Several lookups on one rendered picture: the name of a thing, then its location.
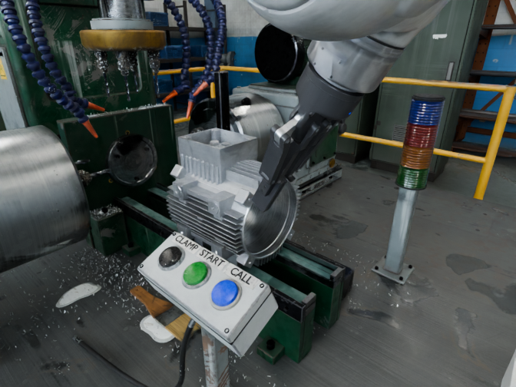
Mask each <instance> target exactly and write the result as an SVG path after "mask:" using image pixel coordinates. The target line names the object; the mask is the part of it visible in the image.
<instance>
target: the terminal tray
mask: <svg viewBox="0 0 516 387"><path fill-rule="evenodd" d="M214 129H217V130H214ZM185 136H188V137H185ZM248 137H251V138H248ZM178 145H179V152H180V162H181V166H183V167H184V168H186V171H187V174H188V173H189V172H190V175H193V174H194V176H195V177H196V176H198V178H199V179H200V178H201V177H202V178H203V180H205V179H207V182H209V181H210V180H211V183H212V184H213V183H214V182H216V185H219V184H222V183H223V182H224V181H225V180H226V170H230V167H233V165H237V163H240V161H242V162H243V161H244V160H256V161H257V157H258V138H257V137H252V136H249V135H245V134H239V133H236V132H232V131H226V130H223V129H219V128H213V129H209V130H205V131H200V132H197V133H193V134H188V135H184V136H180V137H178ZM219 145H221V146H222V147H218V146H219Z"/></svg>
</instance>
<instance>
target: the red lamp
mask: <svg viewBox="0 0 516 387"><path fill-rule="evenodd" d="M439 125H440V124H439ZM439 125H435V126H422V125H417V124H411V123H409V122H408V121H407V127H406V129H405V130H406V132H405V139H404V142H403V143H404V144H406V145H408V146H410V147H417V148H431V147H434V146H435V142H436V138H437V136H438V135H437V133H438V129H439Z"/></svg>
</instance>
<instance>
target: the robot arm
mask: <svg viewBox="0 0 516 387"><path fill-rule="evenodd" d="M448 1H449V0H247V2H248V4H249V5H250V6H251V7H252V9H253V10H254V11H255V12H256V13H257V14H258V15H260V16H261V17H262V18H264V19H265V20H267V21H268V22H269V23H270V24H272V25H273V26H275V27H277V28H279V29H281V30H283V31H285V32H287V33H289V34H291V35H295V36H298V37H301V38H305V39H309V40H312V41H311V43H310V45H309V47H308V49H307V56H308V59H309V61H308V63H307V65H306V67H305V69H304V70H303V73H302V74H301V76H300V78H299V80H298V82H297V84H296V93H297V96H298V99H299V103H298V105H297V106H296V107H295V108H294V110H293V111H292V112H291V114H290V116H289V122H287V123H286V124H285V125H283V126H282V127H280V126H279V125H278V124H274V125H273V126H272V127H271V128H270V141H269V143H268V146H267V149H266V153H265V155H264V158H263V162H262V163H261V166H260V170H259V174H260V175H261V176H262V178H263V179H262V181H261V183H260V185H259V186H258V188H257V190H256V192H255V194H254V195H253V197H252V199H251V200H252V201H253V202H254V203H255V204H256V205H257V206H258V208H259V209H260V210H261V211H262V212H265V211H267V210H269V209H270V208H271V206H272V205H273V203H274V201H275V200H276V198H277V197H278V195H279V194H280V192H281V190H282V189H283V187H284V186H285V184H286V182H287V180H288V181H289V182H290V183H291V182H293V181H294V180H295V177H294V176H293V173H294V172H296V173H297V172H299V171H300V170H301V168H302V167H303V166H304V164H305V163H306V162H307V161H308V159H309V158H310V157H311V156H312V155H313V153H314V152H315V151H316V149H317V148H318V146H319V145H320V144H321V143H322V142H323V141H324V139H325V138H326V136H327V135H328V134H329V133H330V132H331V131H332V130H333V129H334V127H335V126H337V125H338V124H339V121H340V120H344V119H346V118H348V117H349V116H350V115H351V113H352V112H353V111H354V109H355V108H356V106H357V105H358V103H359V102H360V101H361V100H362V98H363V96H364V95H365V93H371V92H373V91H374V90H375V89H376V88H377V87H378V86H379V84H380V83H381V82H382V80H383V78H384V77H385V76H386V75H387V73H388V72H389V70H390V69H391V67H392V66H393V65H394V63H395V62H396V60H397V59H398V58H400V57H401V55H402V53H403V51H404V49H405V48H406V47H407V45H408V44H409V43H410V41H411V40H412V39H413V38H414V37H415V36H416V35H417V34H418V33H419V32H420V31H421V30H422V29H423V28H425V27H426V26H427V25H429V24H430V23H431V22H432V21H433V20H434V18H435V17H436V16H437V14H438V13H439V12H440V11H441V10H442V9H443V8H444V7H445V5H446V4H447V3H448Z"/></svg>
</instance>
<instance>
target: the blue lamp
mask: <svg viewBox="0 0 516 387"><path fill-rule="evenodd" d="M444 103H445V101H441V102H427V101H417V100H414V99H412V101H411V104H410V105H411V107H410V110H409V115H408V122H409V123H411V124H417V125H422V126H435V125H439V124H440V121H441V116H442V111H443V107H444Z"/></svg>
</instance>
